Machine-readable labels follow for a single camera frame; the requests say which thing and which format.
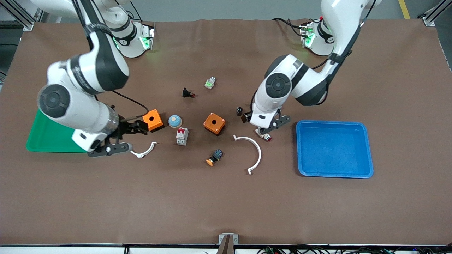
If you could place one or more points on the white circuit breaker red switch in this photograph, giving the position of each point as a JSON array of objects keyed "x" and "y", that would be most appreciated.
[{"x": 182, "y": 136}]

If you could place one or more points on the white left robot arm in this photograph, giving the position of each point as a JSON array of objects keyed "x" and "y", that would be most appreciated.
[{"x": 300, "y": 77}]

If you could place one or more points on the brown table mat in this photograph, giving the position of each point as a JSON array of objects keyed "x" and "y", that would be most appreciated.
[{"x": 226, "y": 204}]

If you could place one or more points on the aluminium frame profile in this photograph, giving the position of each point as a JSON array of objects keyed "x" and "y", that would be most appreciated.
[
  {"x": 429, "y": 21},
  {"x": 26, "y": 23}
]

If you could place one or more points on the small white curved bracket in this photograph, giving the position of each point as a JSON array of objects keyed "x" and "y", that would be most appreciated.
[{"x": 141, "y": 155}]

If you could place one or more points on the black indicator red tip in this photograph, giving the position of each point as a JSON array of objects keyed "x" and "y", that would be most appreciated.
[{"x": 185, "y": 92}]

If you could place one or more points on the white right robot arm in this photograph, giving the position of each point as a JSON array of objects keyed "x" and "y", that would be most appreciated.
[{"x": 88, "y": 67}]

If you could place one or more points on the large white curved bracket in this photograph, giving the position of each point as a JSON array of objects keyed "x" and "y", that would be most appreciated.
[{"x": 260, "y": 153}]

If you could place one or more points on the green white small connector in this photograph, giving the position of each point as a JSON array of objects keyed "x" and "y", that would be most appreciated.
[{"x": 209, "y": 83}]

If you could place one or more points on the blue plastic tray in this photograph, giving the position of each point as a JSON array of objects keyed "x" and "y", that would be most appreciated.
[{"x": 335, "y": 151}]

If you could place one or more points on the black cylindrical capacitor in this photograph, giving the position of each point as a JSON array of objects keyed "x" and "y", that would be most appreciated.
[{"x": 239, "y": 111}]

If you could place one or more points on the orange pushbutton black body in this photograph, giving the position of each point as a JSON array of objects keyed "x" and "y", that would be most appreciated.
[{"x": 215, "y": 157}]

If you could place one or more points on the green plastic tray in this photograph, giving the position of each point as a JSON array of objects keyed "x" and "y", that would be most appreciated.
[{"x": 49, "y": 137}]

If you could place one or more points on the red lamp orange white body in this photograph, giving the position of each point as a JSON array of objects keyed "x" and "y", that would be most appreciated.
[{"x": 266, "y": 137}]

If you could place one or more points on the orange box with hole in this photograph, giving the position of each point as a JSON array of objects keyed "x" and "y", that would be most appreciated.
[
  {"x": 152, "y": 121},
  {"x": 213, "y": 123}
]

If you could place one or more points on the grey metal mount bracket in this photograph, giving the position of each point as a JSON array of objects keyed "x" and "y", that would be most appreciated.
[{"x": 228, "y": 240}]

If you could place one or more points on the blue dome button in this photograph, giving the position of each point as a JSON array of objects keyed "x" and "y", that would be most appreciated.
[{"x": 174, "y": 121}]

